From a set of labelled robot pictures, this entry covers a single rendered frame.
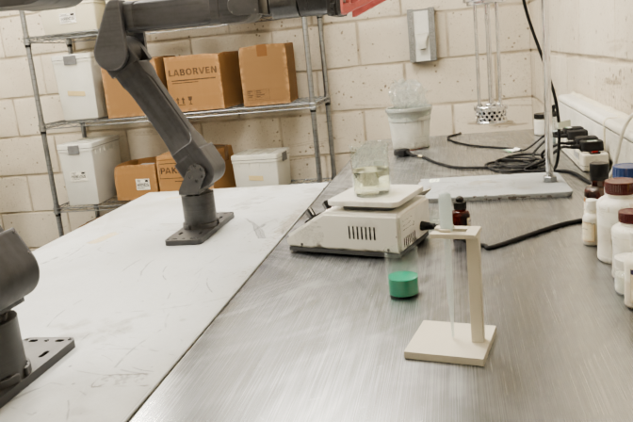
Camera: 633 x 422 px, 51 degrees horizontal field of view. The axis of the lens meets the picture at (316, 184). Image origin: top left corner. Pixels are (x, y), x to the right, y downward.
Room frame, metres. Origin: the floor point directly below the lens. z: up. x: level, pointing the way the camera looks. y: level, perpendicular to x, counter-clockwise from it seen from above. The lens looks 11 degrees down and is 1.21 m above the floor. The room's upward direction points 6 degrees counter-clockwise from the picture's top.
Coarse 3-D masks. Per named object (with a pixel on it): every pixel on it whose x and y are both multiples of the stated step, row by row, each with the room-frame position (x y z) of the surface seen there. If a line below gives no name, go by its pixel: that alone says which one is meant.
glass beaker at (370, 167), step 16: (352, 144) 1.03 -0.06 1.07; (368, 144) 1.04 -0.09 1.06; (384, 144) 0.99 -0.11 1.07; (352, 160) 1.00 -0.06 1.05; (368, 160) 0.98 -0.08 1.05; (384, 160) 0.99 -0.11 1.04; (352, 176) 1.00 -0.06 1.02; (368, 176) 0.98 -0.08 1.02; (384, 176) 0.99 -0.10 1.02; (368, 192) 0.98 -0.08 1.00; (384, 192) 0.99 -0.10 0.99
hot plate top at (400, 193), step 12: (348, 192) 1.04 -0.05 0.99; (396, 192) 1.01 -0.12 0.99; (408, 192) 1.00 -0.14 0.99; (420, 192) 1.02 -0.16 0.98; (336, 204) 0.99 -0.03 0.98; (348, 204) 0.98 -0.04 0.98; (360, 204) 0.97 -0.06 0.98; (372, 204) 0.96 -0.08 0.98; (384, 204) 0.95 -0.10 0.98; (396, 204) 0.94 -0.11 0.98
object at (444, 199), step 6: (444, 192) 0.64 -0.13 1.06; (438, 198) 0.64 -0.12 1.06; (444, 198) 0.64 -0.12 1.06; (450, 198) 0.64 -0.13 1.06; (444, 204) 0.64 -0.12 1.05; (450, 204) 0.64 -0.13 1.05; (444, 210) 0.64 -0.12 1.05; (450, 210) 0.64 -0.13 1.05; (444, 216) 0.64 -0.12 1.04; (450, 216) 0.64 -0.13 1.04; (444, 222) 0.64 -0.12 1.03; (450, 222) 0.64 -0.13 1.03; (444, 228) 0.64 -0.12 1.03; (450, 228) 0.64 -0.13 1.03
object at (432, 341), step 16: (480, 256) 0.63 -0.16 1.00; (480, 272) 0.63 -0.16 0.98; (480, 288) 0.63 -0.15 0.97; (480, 304) 0.62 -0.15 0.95; (480, 320) 0.62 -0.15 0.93; (416, 336) 0.66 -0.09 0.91; (432, 336) 0.65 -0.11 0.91; (448, 336) 0.65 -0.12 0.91; (464, 336) 0.64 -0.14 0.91; (480, 336) 0.63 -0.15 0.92; (416, 352) 0.62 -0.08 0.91; (432, 352) 0.61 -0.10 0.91; (448, 352) 0.61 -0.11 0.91; (464, 352) 0.61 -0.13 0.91; (480, 352) 0.60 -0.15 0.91
